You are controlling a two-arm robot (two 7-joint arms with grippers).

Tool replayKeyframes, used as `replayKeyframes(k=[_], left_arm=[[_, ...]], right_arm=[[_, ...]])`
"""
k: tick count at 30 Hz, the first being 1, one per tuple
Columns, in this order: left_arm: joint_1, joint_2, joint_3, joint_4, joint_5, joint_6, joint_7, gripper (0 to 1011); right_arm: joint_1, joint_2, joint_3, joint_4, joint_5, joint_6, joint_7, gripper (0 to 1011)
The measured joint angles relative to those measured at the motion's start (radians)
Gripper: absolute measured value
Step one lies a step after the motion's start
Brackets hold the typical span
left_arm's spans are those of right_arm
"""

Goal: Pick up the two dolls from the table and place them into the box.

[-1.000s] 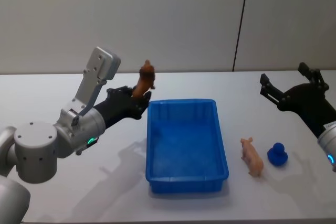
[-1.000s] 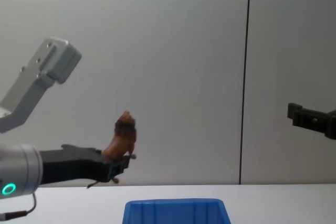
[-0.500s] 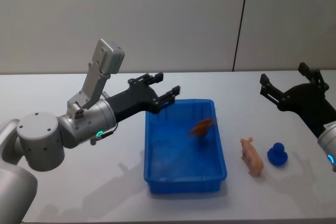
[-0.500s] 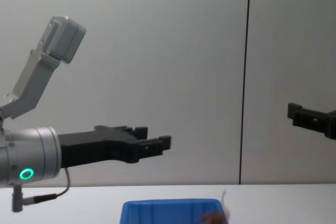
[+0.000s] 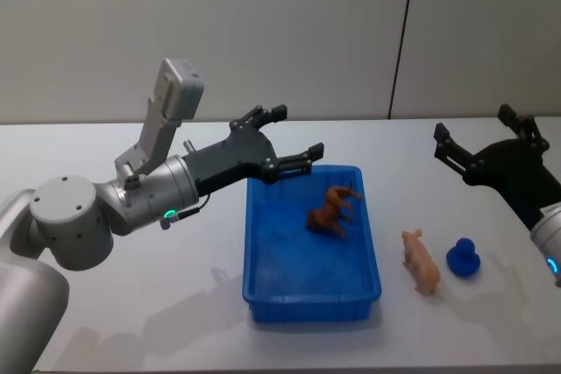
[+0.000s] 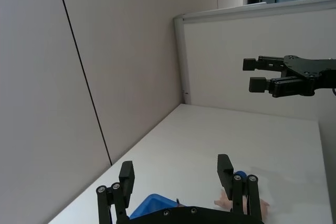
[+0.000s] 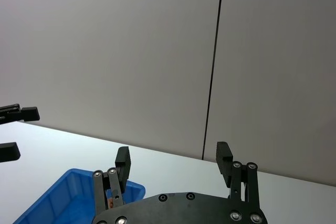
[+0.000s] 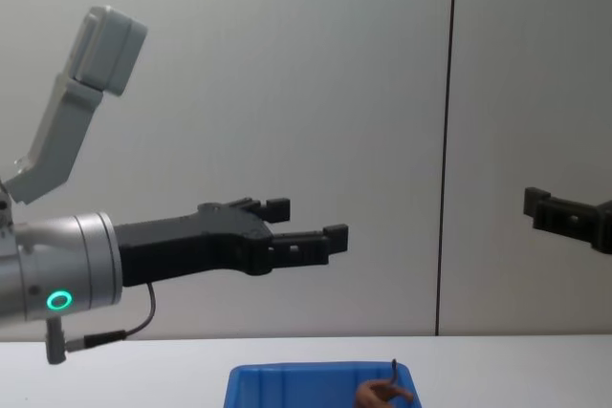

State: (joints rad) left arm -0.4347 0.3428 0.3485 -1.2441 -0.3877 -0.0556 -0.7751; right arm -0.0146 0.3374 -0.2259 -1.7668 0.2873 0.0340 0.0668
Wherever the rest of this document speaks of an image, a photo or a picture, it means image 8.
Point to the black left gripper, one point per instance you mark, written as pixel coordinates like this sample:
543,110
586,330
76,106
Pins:
191,245

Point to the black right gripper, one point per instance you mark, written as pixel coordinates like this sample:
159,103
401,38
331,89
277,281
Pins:
605,229

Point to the blue plastic bin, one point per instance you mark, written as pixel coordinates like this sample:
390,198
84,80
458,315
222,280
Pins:
287,386

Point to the small dark hooked piece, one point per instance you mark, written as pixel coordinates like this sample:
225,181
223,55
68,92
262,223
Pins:
394,370

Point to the brown curved object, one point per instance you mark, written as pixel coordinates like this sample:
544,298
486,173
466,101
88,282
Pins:
380,391

